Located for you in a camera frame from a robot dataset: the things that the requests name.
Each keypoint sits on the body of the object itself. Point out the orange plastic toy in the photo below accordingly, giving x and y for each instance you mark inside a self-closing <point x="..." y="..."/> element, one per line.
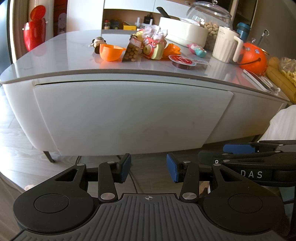
<point x="171" y="51"/>

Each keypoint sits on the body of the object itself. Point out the red trash can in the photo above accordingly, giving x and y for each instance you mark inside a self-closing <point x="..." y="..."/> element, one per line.
<point x="33" y="34"/>

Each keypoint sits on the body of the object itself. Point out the printed standing board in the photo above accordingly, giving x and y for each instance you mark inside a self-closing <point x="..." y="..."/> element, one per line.
<point x="62" y="23"/>

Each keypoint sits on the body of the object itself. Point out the pink yellow toy camera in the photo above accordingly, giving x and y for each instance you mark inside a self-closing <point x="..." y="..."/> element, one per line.
<point x="153" y="49"/>

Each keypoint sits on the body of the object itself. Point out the white wall cabinet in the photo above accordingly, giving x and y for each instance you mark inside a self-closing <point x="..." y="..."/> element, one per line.
<point x="85" y="16"/>

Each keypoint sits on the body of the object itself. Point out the large glass jar with peanuts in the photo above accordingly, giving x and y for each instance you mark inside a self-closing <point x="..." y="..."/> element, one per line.
<point x="208" y="16"/>

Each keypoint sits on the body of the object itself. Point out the clear bag of candies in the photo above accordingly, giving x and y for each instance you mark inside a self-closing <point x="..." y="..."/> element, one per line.
<point x="152" y="32"/>

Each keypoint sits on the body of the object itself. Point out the white table drawer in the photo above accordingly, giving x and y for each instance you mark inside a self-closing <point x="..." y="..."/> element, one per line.
<point x="129" y="115"/>

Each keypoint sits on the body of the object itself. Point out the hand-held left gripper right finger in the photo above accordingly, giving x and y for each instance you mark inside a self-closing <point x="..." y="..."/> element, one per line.
<point x="173" y="169"/>

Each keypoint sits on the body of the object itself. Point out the orange pumpkin bucket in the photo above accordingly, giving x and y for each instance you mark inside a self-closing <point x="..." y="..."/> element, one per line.
<point x="253" y="58"/>

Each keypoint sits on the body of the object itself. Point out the white oblong container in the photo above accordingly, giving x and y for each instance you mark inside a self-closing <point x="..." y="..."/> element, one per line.
<point x="185" y="34"/>

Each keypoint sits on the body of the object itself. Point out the dark wooden shelf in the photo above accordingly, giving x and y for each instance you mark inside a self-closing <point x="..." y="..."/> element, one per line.
<point x="242" y="11"/>

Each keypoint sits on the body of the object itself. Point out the person's white shirt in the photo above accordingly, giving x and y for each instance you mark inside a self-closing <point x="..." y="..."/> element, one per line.
<point x="284" y="125"/>

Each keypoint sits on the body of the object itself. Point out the grey metal utensil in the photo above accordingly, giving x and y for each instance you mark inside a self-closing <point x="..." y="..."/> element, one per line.
<point x="263" y="35"/>

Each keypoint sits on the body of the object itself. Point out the orange plastic bowl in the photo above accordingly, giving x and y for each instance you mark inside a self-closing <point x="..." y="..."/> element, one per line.
<point x="111" y="53"/>

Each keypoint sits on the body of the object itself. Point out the white smartphone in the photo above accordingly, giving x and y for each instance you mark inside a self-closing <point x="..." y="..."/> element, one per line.
<point x="256" y="80"/>

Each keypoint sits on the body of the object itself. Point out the white table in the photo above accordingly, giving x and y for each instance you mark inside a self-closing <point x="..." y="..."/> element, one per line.
<point x="242" y="115"/>

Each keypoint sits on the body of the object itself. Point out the clear bag of yellow pasta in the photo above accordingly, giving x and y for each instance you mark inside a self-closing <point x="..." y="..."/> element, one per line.
<point x="288" y="69"/>

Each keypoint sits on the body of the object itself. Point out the teal thermos bottle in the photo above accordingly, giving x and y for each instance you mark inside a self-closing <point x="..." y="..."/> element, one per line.
<point x="244" y="30"/>

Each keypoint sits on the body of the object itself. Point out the yellow box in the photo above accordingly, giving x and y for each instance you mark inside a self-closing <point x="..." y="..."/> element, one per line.
<point x="129" y="27"/>

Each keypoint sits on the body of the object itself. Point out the black perfume bottle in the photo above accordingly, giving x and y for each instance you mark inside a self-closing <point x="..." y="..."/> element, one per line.
<point x="149" y="19"/>

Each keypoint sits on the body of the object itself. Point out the pink blue figurine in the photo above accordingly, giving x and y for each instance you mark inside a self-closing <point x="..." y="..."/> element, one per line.
<point x="197" y="50"/>

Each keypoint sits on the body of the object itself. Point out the yellow noodle pack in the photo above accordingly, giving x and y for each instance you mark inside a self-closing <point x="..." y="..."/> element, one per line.
<point x="279" y="78"/>

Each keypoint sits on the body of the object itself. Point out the red-lidded jelly cup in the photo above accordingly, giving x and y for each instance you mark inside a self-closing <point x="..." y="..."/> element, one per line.
<point x="180" y="60"/>

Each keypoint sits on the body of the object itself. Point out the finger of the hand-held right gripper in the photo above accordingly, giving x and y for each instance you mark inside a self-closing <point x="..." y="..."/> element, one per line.
<point x="238" y="148"/>
<point x="209" y="157"/>

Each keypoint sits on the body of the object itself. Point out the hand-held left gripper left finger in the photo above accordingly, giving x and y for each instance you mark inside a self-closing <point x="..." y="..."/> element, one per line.
<point x="124" y="169"/>

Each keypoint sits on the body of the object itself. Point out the yellow plastic toy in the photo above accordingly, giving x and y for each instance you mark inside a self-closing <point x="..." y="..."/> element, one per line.
<point x="137" y="36"/>

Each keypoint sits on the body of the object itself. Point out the cream ribbed pitcher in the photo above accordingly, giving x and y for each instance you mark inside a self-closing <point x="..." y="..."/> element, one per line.
<point x="223" y="48"/>

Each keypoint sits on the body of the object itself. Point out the bag of round snacks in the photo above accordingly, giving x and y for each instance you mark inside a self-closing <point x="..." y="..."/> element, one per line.
<point x="131" y="52"/>

